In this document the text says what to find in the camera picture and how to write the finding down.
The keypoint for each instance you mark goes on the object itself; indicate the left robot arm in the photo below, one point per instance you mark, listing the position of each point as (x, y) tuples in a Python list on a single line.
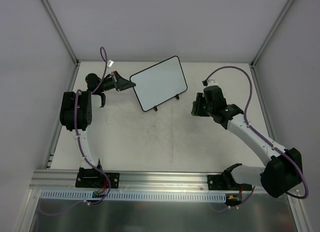
[(76, 112)]

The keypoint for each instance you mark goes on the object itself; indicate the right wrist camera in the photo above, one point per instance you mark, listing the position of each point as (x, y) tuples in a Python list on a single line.
[(209, 82)]

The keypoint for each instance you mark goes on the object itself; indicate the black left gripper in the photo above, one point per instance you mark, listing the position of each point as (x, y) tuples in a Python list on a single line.
[(117, 81)]

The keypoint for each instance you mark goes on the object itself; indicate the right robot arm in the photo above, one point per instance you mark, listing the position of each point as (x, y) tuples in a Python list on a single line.
[(282, 168)]

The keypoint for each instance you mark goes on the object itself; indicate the aluminium front rail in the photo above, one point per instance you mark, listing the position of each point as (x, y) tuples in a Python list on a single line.
[(140, 181)]

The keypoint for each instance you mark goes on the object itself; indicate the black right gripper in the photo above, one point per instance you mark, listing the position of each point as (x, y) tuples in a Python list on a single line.
[(197, 107)]

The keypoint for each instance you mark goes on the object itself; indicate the aluminium frame post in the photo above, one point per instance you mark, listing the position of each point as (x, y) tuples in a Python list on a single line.
[(271, 33), (58, 28)]

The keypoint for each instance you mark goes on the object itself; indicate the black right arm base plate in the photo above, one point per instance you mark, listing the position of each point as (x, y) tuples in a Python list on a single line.
[(222, 182)]

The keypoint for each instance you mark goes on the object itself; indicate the black-framed whiteboard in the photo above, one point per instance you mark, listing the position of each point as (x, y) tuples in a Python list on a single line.
[(159, 83)]

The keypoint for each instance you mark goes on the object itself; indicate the black wire whiteboard stand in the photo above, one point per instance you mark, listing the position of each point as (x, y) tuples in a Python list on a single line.
[(176, 96)]

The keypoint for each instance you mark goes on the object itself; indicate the right aluminium frame post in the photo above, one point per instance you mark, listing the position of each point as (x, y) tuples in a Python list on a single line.
[(271, 33)]

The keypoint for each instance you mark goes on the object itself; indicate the left aluminium frame post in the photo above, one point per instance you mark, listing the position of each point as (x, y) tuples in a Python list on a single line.
[(58, 28)]

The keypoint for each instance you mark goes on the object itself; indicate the white slotted cable duct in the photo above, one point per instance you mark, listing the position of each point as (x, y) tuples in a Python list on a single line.
[(115, 195)]

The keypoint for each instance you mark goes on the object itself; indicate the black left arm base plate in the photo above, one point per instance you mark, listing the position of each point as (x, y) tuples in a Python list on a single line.
[(91, 178)]

